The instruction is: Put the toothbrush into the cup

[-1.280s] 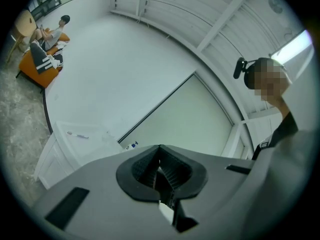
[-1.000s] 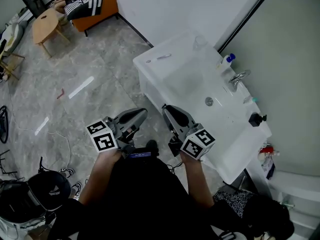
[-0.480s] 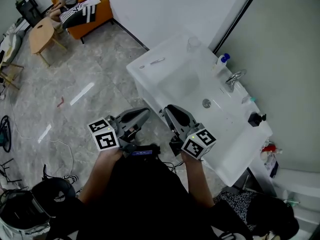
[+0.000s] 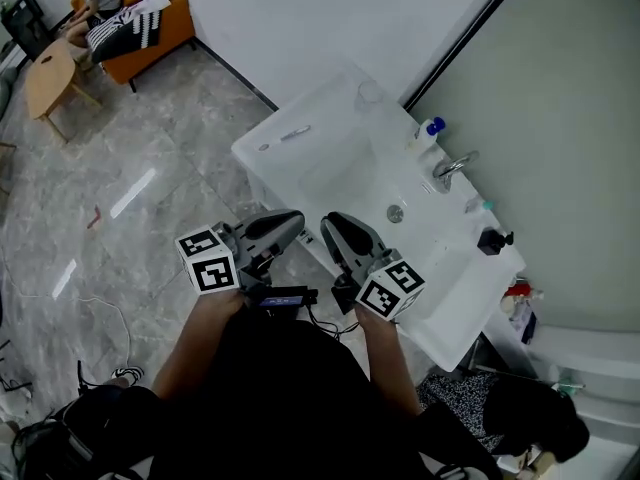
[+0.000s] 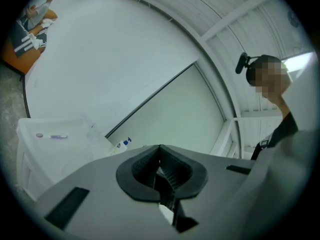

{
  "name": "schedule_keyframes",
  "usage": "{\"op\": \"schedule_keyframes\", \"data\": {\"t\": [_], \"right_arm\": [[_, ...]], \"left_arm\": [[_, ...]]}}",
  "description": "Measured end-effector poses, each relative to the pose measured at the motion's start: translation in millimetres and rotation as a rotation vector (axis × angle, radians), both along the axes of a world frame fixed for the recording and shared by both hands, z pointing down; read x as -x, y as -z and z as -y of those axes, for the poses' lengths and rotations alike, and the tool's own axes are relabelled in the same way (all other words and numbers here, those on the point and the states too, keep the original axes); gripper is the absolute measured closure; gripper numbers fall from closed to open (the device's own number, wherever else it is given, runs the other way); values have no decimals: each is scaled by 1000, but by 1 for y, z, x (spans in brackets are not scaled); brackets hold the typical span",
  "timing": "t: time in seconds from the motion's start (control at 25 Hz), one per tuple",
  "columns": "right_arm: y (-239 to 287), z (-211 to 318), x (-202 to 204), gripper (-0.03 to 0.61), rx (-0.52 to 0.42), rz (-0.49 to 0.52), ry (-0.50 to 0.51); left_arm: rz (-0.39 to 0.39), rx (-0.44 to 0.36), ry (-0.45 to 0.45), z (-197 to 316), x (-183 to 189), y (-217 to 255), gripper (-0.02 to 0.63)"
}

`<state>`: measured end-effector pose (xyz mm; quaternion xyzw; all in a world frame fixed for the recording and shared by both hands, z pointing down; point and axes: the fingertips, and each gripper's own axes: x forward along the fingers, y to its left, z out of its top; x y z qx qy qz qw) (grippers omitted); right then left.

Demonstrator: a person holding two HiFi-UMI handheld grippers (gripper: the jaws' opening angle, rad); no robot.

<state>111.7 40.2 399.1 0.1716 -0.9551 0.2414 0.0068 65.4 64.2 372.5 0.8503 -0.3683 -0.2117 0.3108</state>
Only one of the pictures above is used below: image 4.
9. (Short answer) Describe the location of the small tube with teal cap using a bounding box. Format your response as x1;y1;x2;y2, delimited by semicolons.
463;195;496;215

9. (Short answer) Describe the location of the black cable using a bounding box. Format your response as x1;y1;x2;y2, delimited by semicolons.
304;305;361;342

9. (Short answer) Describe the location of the white cloth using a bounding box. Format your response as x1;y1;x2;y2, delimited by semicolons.
112;0;174;24

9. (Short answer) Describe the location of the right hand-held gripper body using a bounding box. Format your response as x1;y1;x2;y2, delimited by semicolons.
331;247;427;323

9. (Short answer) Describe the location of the cardboard box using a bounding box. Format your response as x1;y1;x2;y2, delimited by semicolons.
499;447;556;480

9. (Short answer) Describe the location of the chrome faucet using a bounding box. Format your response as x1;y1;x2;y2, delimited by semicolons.
432;150;480;194

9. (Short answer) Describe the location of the person's right forearm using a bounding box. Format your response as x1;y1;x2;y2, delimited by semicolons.
357;307;424;417

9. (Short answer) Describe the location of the clear glass cup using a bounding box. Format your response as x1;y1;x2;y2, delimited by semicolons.
354;80;387;114

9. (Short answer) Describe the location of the person's left forearm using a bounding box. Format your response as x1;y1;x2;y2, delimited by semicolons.
152;290;246;399

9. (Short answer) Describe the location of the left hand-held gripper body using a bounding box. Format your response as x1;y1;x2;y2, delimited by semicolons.
174;220;284;299

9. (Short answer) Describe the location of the black soap dispenser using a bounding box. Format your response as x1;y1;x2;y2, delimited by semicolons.
477;230;515;257

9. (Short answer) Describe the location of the person's striped shoe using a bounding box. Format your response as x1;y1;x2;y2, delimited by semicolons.
109;364;146;388

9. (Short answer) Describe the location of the round wooden table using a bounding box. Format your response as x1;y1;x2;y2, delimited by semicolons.
23;37;104;144

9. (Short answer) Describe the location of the white sink vanity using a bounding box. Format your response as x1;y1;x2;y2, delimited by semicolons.
230;70;527;373

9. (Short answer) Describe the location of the black white striped blanket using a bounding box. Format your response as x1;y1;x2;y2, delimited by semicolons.
84;0;184;64

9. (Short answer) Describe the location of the white toothbrush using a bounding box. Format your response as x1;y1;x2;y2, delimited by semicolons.
257;124;312;152

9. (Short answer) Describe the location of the black media cabinet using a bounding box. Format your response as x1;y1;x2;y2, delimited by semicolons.
0;0;54;64

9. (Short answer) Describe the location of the orange sofa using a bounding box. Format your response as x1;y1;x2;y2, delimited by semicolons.
69;0;197;94

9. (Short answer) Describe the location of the person's dark shirt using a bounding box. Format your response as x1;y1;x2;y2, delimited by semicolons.
14;312;501;480

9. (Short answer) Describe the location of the white lotion bottle blue pump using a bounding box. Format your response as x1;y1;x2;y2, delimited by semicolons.
405;116;447;155

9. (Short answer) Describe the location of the black display device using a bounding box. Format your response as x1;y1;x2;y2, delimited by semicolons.
257;285;321;309

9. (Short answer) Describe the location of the red toiletry bottle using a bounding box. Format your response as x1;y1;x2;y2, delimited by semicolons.
504;277;544;302

